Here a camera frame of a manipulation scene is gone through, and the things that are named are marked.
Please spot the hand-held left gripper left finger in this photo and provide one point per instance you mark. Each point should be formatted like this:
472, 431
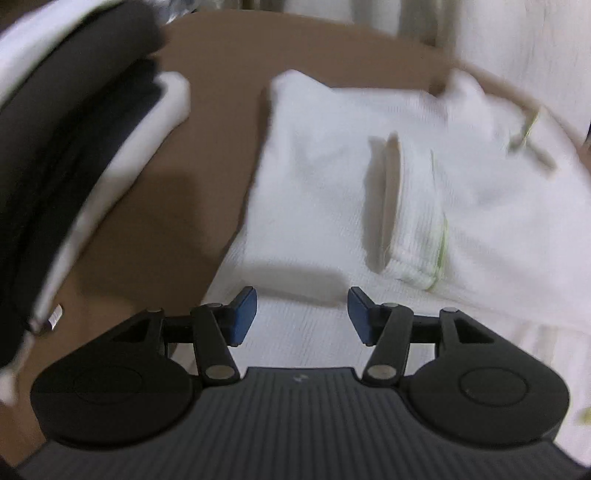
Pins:
244, 316

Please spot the folded black garment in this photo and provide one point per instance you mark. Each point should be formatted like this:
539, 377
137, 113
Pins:
55, 184

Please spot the white hoodie with green trim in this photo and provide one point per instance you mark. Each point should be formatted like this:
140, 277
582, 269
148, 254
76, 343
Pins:
323, 161

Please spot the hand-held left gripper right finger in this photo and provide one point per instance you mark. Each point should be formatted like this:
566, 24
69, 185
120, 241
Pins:
360, 314

